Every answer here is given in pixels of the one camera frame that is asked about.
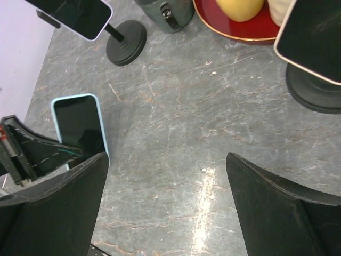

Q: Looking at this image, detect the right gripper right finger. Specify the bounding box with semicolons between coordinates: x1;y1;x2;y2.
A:
226;153;340;255

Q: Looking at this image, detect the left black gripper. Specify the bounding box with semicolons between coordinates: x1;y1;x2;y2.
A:
1;115;84;186

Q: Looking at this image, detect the red round tray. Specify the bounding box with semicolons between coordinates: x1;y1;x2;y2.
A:
193;0;280;45

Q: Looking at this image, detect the pale yellow cup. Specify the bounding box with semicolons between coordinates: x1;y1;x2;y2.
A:
216;0;265;22

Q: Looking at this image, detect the black phone stand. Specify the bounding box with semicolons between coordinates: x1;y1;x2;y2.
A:
286;64;340;115
37;10;147;66

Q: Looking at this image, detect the blue case phone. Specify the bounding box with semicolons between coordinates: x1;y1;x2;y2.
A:
51;93;109;170

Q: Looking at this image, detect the dark green mug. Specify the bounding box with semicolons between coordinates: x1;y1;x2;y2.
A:
135;0;195;34

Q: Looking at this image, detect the cream case phone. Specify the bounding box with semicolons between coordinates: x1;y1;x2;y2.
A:
274;1;340;85

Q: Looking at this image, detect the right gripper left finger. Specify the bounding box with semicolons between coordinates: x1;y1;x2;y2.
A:
1;152;109;255

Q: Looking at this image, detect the beige ceramic cup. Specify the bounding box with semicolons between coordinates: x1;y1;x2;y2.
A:
267;0;293;27

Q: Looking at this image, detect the purple case phone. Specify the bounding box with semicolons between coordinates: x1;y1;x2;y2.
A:
27;0;112;41

